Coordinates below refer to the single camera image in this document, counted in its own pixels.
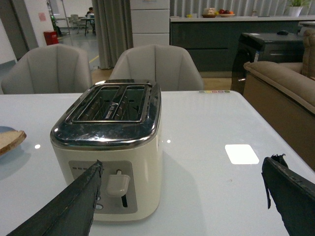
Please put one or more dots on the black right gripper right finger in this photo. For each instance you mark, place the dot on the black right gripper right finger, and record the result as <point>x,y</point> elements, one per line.
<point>293,195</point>

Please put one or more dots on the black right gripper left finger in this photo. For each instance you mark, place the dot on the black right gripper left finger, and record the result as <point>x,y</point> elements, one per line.
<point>71,212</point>

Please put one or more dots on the bread slice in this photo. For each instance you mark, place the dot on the bread slice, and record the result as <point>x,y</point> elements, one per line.
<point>9,140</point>

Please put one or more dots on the light blue plate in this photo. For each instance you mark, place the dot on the light blue plate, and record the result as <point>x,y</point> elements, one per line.
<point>5,129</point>

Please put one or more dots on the fruit plate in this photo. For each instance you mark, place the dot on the fruit plate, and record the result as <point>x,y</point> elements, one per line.
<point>225,13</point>

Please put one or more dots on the cream and chrome toaster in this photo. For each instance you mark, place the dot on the cream and chrome toaster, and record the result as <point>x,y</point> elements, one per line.
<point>118,123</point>

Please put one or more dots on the beige sofa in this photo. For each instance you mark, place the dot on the beige sofa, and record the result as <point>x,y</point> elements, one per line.
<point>284,95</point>

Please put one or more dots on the left grey chair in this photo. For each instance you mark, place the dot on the left grey chair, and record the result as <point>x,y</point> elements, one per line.
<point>56,68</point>

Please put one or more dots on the grey chair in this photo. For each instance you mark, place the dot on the grey chair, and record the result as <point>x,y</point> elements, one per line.
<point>170,66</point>
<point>56,68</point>

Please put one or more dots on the black glossy cabinet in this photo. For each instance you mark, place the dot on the black glossy cabinet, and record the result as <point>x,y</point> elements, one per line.
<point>272,47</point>

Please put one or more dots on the black computer mouse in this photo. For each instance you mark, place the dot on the black computer mouse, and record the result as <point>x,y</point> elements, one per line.
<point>283,32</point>

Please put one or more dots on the dark grey kitchen counter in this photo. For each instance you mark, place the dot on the dark grey kitchen counter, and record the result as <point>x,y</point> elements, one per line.
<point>213,42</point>

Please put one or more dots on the right grey chair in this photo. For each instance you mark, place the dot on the right grey chair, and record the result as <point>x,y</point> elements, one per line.
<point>170,66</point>

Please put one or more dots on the red bin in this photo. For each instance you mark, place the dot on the red bin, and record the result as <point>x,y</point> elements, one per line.
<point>51,37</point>

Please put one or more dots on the white potted plant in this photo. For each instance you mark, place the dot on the white potted plant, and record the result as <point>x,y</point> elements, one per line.
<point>295,7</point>

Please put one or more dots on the background table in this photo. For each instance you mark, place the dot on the background table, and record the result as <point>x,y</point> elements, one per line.
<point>86,21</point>

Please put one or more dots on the grey curtain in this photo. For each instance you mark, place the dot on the grey curtain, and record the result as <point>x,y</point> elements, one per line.
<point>113,30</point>

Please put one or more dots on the seated person in background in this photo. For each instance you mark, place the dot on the seated person in background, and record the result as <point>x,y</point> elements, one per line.
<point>90,15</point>

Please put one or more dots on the wooden bowl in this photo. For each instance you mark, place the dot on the wooden bowl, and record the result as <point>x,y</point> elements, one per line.
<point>209,13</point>

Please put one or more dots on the white drawer cabinet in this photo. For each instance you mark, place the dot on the white drawer cabinet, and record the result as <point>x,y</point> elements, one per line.
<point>150,21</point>

